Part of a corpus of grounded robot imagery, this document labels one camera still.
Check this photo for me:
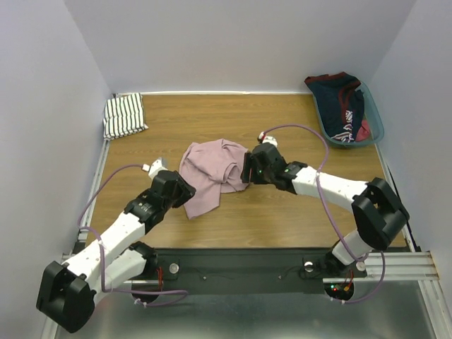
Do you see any dark navy maroon garment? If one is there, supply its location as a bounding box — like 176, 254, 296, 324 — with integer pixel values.
304, 72, 364, 143

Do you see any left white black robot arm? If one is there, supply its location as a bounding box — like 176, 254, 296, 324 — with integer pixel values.
36, 168, 196, 333

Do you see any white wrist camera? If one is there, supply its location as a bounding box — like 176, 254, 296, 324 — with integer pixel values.
257, 131, 278, 148
141, 157, 167, 179

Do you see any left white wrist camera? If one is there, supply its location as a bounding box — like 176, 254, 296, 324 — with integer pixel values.
141, 157, 167, 179

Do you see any red garment in basket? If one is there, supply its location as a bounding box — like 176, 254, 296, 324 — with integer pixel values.
355, 119, 371, 142

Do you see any pink tank top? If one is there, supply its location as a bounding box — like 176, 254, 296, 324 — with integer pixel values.
179, 138, 248, 220

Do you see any black white striped tank top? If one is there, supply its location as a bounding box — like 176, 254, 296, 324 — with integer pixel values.
103, 93, 148, 141

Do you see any aluminium frame rail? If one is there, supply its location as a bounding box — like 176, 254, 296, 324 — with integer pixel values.
56, 250, 439, 283
41, 93, 123, 339
375, 144, 451, 338

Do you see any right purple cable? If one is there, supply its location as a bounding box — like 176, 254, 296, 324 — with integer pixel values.
261, 123, 386, 304

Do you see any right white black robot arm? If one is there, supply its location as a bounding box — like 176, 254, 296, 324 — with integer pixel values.
241, 143, 410, 275

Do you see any teal plastic basket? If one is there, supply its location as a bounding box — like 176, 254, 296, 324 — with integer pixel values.
314, 83, 384, 149

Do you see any left aluminium frame rail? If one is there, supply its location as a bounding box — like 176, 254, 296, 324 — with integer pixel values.
41, 93, 123, 339

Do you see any right aluminium frame rail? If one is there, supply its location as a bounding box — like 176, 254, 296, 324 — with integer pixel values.
375, 144, 451, 338

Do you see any front aluminium frame rail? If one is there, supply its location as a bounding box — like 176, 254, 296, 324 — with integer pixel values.
56, 250, 439, 283

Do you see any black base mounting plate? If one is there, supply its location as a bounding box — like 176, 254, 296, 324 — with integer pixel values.
126, 247, 367, 295

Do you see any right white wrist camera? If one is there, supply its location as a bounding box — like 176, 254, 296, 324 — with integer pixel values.
257, 131, 278, 148

